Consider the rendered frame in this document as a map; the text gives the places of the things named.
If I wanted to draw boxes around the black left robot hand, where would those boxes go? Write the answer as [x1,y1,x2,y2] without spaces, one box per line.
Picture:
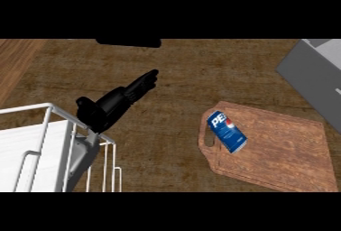
[76,69,160,134]

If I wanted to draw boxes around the brown wooden cutting board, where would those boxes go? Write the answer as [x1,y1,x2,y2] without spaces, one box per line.
[198,100,340,193]

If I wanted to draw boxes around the black object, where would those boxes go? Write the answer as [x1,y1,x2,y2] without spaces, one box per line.
[95,39,163,49]

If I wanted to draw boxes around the blue soda can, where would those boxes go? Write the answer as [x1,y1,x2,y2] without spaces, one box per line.
[206,110,250,154]

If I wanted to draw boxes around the grey appliance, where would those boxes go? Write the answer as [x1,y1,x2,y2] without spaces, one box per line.
[275,39,341,134]

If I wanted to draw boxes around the white wire basket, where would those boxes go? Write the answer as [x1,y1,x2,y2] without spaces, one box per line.
[0,102,124,193]

